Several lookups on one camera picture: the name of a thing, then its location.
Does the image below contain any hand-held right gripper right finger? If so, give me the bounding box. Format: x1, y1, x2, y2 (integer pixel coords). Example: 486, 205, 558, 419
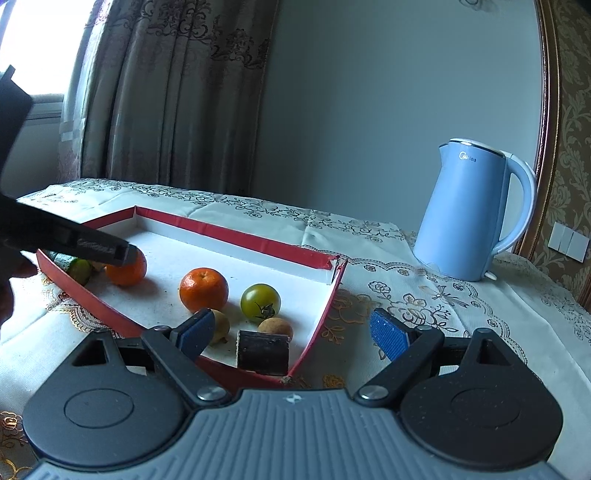
355, 308, 532, 408

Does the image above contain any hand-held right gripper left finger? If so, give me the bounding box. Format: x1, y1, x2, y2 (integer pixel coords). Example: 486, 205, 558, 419
65, 309, 232, 408

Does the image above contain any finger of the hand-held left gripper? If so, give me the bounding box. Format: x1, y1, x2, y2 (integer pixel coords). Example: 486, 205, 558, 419
0, 193, 139, 268

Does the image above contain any green cucumber piece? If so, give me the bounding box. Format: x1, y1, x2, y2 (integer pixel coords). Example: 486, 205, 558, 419
68, 258, 93, 286

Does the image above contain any orange mandarin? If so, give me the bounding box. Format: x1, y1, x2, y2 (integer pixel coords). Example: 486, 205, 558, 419
105, 253, 147, 288
179, 268, 230, 315

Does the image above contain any dark sugarcane piece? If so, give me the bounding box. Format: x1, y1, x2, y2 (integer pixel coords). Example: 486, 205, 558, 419
235, 329, 291, 376

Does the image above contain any green tomato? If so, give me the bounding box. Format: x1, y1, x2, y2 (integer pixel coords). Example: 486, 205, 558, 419
240, 283, 282, 324

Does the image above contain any red shallow cardboard box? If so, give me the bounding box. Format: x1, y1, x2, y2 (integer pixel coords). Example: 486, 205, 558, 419
36, 205, 348, 389

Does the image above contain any person's left hand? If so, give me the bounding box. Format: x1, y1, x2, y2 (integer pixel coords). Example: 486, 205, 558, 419
0, 250, 40, 330

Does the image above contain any lace table mat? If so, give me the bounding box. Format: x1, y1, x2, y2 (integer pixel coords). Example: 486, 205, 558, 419
28, 251, 513, 391

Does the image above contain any sheer white curtain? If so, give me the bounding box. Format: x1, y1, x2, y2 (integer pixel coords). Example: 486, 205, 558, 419
56, 0, 109, 183

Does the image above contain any window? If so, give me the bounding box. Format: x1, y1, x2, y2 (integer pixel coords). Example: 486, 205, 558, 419
0, 0, 100, 134

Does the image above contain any blue electric kettle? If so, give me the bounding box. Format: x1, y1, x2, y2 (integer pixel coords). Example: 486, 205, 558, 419
412, 137, 539, 282

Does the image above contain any white embroidered tablecloth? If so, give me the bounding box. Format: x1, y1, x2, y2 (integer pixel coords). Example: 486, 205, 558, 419
0, 178, 591, 480

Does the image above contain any brown patterned curtain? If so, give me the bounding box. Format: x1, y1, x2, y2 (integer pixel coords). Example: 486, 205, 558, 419
81, 0, 280, 197

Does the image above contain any white wall switch panel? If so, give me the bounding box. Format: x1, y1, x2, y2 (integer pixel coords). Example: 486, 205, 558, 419
549, 220, 588, 264

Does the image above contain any wooden wall trim frame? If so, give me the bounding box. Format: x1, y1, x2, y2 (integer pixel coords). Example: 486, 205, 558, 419
517, 0, 591, 305

